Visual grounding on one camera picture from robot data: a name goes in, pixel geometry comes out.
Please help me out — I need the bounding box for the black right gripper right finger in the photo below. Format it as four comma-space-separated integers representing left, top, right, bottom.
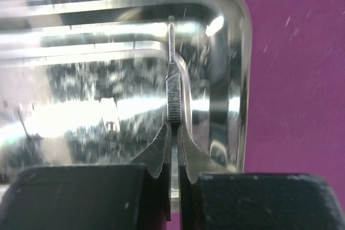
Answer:
177, 126, 344, 229

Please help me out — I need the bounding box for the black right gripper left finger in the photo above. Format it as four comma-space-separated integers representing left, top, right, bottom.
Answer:
1, 123, 171, 229

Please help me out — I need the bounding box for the stainless steel instrument tray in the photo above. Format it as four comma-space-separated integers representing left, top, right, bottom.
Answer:
1, 0, 252, 193

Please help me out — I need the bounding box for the purple surgical cloth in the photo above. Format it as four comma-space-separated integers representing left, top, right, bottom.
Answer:
166, 0, 344, 229

